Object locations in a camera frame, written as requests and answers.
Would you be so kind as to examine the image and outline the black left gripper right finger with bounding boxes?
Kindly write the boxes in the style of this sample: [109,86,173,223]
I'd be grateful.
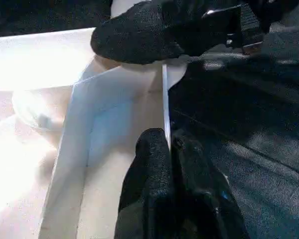
[170,135,250,239]

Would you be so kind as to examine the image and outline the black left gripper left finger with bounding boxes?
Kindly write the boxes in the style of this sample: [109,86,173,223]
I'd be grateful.
[114,128,175,239]

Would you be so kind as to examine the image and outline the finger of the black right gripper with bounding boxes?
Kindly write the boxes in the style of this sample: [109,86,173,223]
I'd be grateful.
[89,0,187,66]

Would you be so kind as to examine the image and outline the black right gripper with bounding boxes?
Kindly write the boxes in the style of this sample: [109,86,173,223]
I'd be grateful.
[161,0,291,55]

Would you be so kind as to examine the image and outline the white plastic table leg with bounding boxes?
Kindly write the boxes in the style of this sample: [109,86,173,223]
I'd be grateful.
[110,0,147,19]

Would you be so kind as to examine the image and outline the white plastic table top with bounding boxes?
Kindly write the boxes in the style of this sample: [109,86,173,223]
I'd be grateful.
[0,27,189,239]

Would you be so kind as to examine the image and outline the black plastic mat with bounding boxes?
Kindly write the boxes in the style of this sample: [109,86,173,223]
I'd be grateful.
[0,0,299,239]

